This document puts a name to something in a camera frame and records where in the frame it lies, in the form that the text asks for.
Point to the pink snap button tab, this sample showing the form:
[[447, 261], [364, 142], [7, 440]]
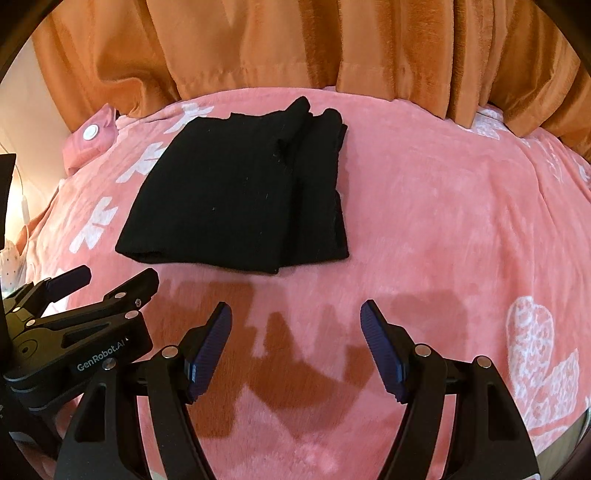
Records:
[[91, 134]]

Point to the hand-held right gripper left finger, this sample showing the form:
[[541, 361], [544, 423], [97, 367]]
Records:
[[210, 350]]

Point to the orange curtain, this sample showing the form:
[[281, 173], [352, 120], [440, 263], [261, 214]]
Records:
[[300, 46]]

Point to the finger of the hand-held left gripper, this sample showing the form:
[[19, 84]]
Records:
[[74, 277], [115, 297]]

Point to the white dotted cloth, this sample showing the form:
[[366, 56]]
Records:
[[10, 270]]

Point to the pink printed blanket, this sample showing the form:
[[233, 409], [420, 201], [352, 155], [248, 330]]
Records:
[[438, 221]]

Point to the dark flat panel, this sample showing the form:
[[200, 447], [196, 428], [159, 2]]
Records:
[[5, 203]]

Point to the black garment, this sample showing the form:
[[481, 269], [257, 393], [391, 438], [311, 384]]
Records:
[[231, 194]]

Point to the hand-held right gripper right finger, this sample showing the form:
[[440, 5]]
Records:
[[383, 347]]

